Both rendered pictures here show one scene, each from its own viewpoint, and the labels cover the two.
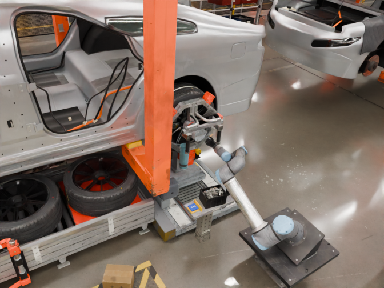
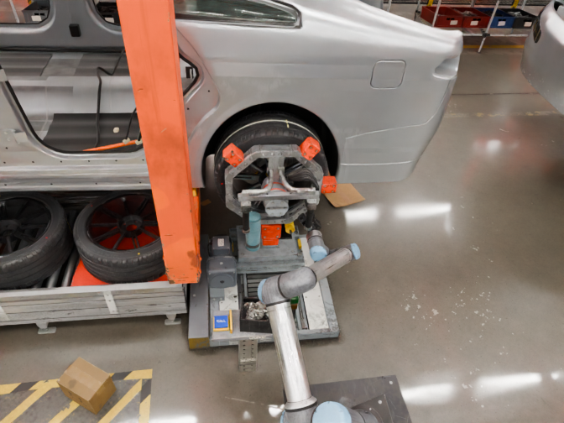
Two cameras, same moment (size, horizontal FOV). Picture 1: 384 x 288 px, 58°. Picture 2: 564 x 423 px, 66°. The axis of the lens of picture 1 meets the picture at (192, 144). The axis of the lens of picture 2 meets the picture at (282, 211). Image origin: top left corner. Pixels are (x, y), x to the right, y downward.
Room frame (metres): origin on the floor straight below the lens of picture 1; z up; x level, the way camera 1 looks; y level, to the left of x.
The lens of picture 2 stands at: (1.09, -0.80, 2.46)
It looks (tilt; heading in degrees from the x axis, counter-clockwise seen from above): 44 degrees down; 24
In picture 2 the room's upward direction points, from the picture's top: 5 degrees clockwise
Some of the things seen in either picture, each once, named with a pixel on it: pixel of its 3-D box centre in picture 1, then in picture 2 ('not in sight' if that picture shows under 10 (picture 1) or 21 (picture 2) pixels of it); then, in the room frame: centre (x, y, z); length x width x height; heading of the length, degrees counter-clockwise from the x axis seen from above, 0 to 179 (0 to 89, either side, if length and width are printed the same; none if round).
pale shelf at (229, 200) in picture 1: (209, 203); (253, 323); (2.19, -0.20, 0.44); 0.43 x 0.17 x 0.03; 125
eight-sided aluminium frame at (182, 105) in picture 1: (190, 126); (273, 186); (2.78, 0.03, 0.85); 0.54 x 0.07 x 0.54; 125
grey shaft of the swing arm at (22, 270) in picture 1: (19, 262); not in sight; (1.54, 1.22, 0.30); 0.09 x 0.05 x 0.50; 125
